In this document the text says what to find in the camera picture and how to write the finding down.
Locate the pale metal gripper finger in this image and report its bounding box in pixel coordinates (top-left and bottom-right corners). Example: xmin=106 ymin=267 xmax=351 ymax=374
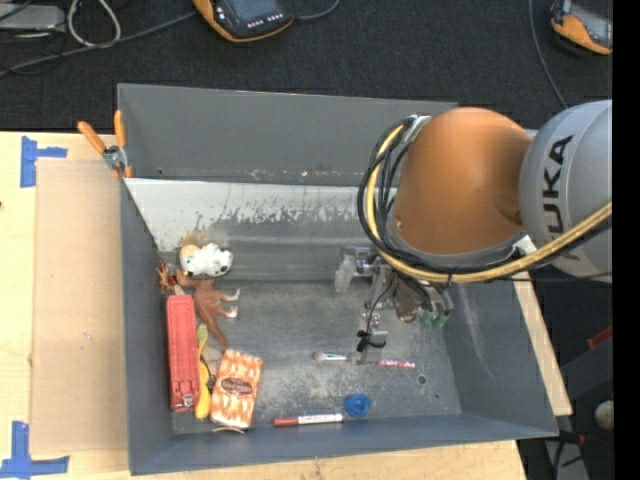
xmin=333 ymin=246 xmax=374 ymax=294
xmin=351 ymin=329 xmax=389 ymax=367

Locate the blue round cap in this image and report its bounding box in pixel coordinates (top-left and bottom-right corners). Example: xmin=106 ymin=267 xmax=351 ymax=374
xmin=343 ymin=392 xmax=373 ymax=419

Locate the grey metal bin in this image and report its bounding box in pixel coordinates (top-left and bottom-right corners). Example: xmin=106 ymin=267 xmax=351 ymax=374
xmin=116 ymin=82 xmax=561 ymax=477

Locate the red and white marker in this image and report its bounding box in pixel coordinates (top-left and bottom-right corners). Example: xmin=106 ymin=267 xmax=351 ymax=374
xmin=272 ymin=412 xmax=346 ymax=428

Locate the white spotted toy animal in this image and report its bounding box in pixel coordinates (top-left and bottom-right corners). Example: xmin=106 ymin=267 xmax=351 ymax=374
xmin=178 ymin=242 xmax=235 ymax=279

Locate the brown toy deer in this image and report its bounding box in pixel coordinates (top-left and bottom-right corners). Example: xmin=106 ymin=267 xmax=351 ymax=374
xmin=156 ymin=260 xmax=242 ymax=353

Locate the orange and white packet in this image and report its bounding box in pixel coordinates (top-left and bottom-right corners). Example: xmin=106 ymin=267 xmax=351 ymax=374
xmin=209 ymin=348 xmax=265 ymax=430

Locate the yellow toy banana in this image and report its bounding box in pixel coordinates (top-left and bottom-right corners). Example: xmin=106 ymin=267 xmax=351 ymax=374
xmin=194 ymin=322 xmax=215 ymax=421

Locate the red flat block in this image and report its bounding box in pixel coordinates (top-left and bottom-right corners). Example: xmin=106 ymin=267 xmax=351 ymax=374
xmin=165 ymin=294 xmax=202 ymax=414

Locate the brown cardboard board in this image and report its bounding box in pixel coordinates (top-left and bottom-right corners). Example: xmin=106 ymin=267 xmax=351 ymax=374
xmin=28 ymin=159 xmax=129 ymax=457

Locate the pink handled makeup brush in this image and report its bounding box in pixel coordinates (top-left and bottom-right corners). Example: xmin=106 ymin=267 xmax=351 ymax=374
xmin=311 ymin=350 xmax=417 ymax=370

